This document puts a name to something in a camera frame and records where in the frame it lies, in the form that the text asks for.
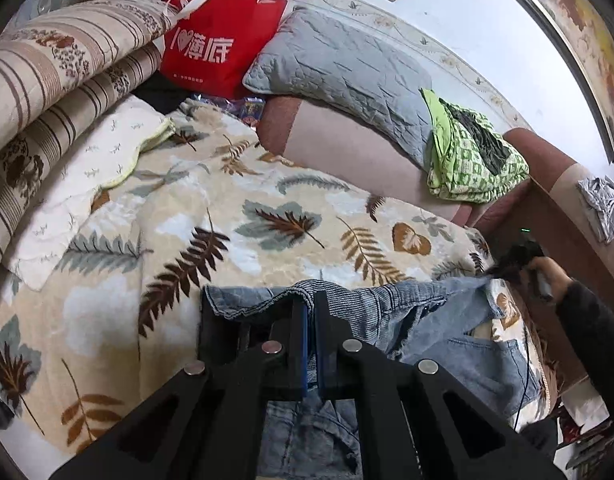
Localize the blue denim jeans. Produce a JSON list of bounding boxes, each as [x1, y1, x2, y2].
[[202, 276, 542, 479]]

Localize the grey cloth on sofa arm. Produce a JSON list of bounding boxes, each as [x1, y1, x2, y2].
[[577, 178, 614, 245]]

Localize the person right hand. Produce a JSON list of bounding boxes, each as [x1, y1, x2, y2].
[[520, 257, 574, 306]]

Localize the green patterned folded quilt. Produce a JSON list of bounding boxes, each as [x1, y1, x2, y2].
[[421, 89, 529, 204]]

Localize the dark grey garment on quilt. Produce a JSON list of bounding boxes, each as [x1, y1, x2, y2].
[[441, 100, 511, 176]]

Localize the leaf pattern beige blanket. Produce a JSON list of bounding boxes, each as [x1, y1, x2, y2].
[[0, 104, 492, 454]]

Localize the pink brown headboard cushion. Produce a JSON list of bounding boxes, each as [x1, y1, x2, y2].
[[257, 96, 484, 226]]

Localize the grey quilted pillow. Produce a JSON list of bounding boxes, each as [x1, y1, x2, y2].
[[242, 8, 433, 170]]

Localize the colourful small packet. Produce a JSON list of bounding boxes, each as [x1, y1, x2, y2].
[[193, 93, 266, 129]]

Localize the white floral thin quilt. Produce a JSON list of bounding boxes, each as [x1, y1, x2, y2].
[[4, 96, 173, 290]]

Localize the striped rolled bedding lower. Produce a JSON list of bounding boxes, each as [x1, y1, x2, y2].
[[0, 44, 162, 263]]

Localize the striped rolled bedding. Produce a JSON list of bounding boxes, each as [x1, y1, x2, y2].
[[0, 0, 177, 150], [0, 44, 162, 263]]

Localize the red paper shopping bag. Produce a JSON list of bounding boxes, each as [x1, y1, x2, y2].
[[159, 0, 287, 100]]

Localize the striped rolled bedding upper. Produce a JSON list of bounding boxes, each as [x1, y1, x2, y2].
[[0, 0, 177, 150]]

